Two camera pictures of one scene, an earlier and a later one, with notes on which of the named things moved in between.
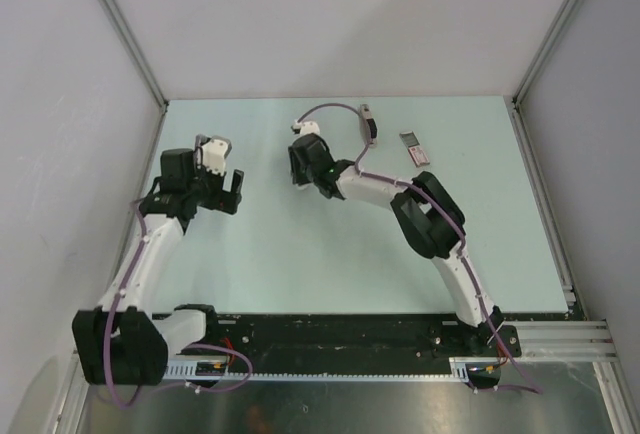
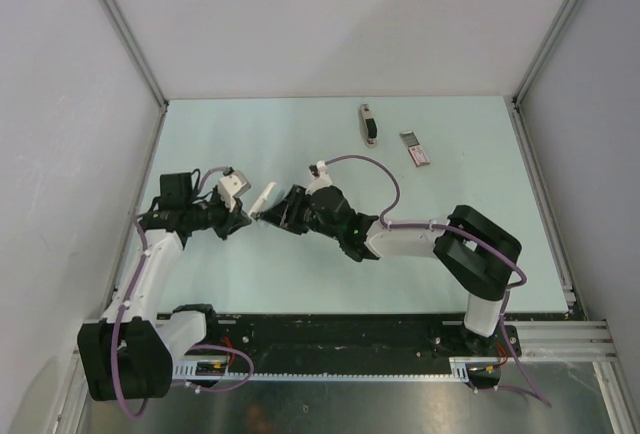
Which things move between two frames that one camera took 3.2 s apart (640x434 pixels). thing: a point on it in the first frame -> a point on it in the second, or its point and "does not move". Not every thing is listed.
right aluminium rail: x=565 y=339 does not move
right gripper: x=298 y=177 -> x=287 y=212
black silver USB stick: x=368 y=125 does not move
